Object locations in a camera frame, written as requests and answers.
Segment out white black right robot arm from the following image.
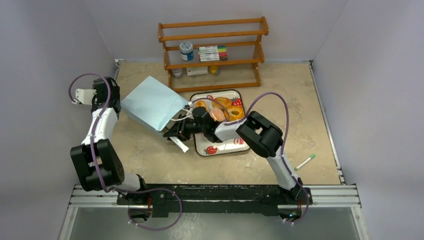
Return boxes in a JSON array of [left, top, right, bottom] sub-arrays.
[[163, 107, 308, 204]]

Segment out light blue paper bag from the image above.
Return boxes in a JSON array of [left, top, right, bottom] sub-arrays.
[[118, 76, 189, 142]]

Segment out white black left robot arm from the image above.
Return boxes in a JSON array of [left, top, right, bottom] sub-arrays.
[[68, 76, 149, 205]]

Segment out white red small box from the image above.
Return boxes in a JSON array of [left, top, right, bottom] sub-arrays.
[[186, 66, 209, 77]]

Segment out white green marker pen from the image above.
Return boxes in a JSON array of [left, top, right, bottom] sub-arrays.
[[294, 154, 316, 171]]

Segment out orange wooden shelf rack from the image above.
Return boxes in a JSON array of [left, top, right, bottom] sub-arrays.
[[157, 16, 269, 93]]

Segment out small yellow object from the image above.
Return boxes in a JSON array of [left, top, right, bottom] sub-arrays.
[[209, 65, 220, 75]]

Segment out orange bagel fake bread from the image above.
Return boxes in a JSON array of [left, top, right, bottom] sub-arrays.
[[211, 97, 232, 110]]

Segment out glazed ring fake donut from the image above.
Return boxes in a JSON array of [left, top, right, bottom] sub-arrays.
[[223, 105, 245, 122]]

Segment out small white jar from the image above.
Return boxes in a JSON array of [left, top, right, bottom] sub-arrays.
[[171, 68, 183, 78]]

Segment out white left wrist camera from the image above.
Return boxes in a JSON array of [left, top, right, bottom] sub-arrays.
[[72, 88, 97, 105]]

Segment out long fake baguette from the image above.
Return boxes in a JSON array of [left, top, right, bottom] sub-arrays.
[[193, 100, 209, 114]]

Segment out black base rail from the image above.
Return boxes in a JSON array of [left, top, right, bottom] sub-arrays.
[[117, 184, 313, 219]]

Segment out set of coloured markers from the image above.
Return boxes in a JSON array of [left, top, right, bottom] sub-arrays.
[[197, 45, 228, 62]]

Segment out strawberry print white tray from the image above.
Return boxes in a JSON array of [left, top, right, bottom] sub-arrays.
[[190, 89, 250, 157]]

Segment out pink sugared fake donut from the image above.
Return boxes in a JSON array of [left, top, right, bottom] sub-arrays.
[[209, 107, 226, 122]]

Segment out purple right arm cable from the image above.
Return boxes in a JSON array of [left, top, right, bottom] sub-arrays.
[[188, 92, 311, 226]]

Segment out metal tongs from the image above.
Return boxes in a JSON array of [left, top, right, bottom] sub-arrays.
[[169, 136, 189, 153]]

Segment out blue paint jar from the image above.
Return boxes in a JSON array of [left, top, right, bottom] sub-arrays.
[[179, 41, 194, 62]]

